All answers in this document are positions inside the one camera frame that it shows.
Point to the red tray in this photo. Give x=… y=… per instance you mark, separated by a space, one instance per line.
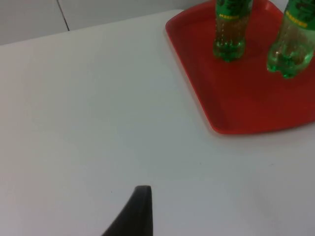
x=236 y=98

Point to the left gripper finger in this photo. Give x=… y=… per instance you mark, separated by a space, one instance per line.
x=137 y=216

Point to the green plastic bottle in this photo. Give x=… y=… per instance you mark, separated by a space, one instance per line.
x=230 y=32
x=291 y=46

